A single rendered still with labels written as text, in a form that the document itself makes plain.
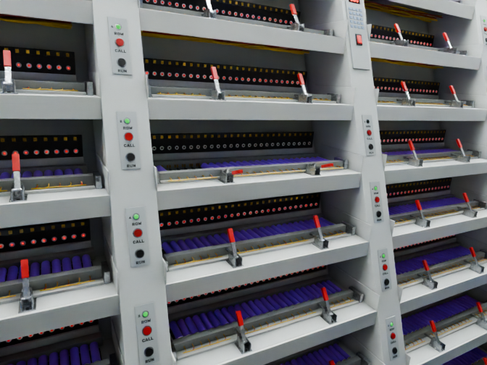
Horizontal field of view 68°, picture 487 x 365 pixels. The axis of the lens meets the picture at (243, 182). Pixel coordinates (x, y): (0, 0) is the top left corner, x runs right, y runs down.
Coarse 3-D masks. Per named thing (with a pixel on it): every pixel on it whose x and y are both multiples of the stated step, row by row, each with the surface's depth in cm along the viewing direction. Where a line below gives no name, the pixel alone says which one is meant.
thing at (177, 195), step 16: (352, 160) 108; (256, 176) 94; (272, 176) 95; (288, 176) 96; (304, 176) 97; (320, 176) 98; (336, 176) 101; (352, 176) 104; (160, 192) 78; (176, 192) 80; (192, 192) 81; (208, 192) 83; (224, 192) 85; (240, 192) 87; (256, 192) 90; (272, 192) 92; (288, 192) 94; (304, 192) 97; (160, 208) 79; (176, 208) 81
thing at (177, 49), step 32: (256, 0) 117; (288, 0) 123; (0, 32) 83; (32, 32) 86; (64, 32) 90; (416, 32) 154; (256, 64) 115; (288, 64) 121; (384, 64) 143; (0, 128) 82; (32, 128) 85; (64, 128) 88; (160, 128) 99; (192, 128) 103; (224, 128) 108; (256, 128) 113; (288, 128) 119; (384, 128) 140; (416, 128) 149; (96, 224) 90
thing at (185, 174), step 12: (216, 168) 90; (228, 168) 91; (240, 168) 92; (252, 168) 94; (264, 168) 96; (276, 168) 97; (288, 168) 99; (300, 168) 101; (336, 168) 105; (168, 180) 82; (180, 180) 83
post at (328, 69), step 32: (320, 0) 115; (320, 64) 117; (320, 128) 120; (352, 128) 107; (320, 192) 122; (352, 192) 109; (384, 192) 109; (384, 224) 108; (384, 320) 105; (384, 352) 104
